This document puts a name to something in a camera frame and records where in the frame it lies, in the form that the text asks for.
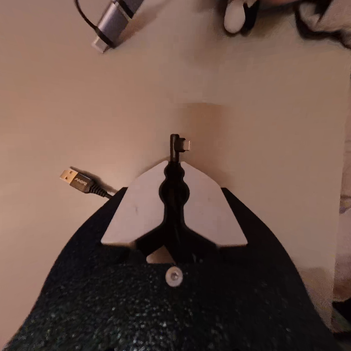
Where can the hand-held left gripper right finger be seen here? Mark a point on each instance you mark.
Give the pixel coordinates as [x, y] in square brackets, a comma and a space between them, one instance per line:
[211, 211]

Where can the person's right forearm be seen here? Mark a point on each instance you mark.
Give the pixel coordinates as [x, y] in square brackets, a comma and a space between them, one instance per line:
[329, 16]

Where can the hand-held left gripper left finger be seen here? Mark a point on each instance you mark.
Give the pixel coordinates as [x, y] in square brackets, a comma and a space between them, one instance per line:
[137, 208]

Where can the grey USB hub white print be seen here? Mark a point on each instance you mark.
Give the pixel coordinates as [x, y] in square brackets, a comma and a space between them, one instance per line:
[112, 24]

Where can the grey desk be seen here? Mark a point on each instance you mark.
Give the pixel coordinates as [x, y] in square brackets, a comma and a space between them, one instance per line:
[82, 109]

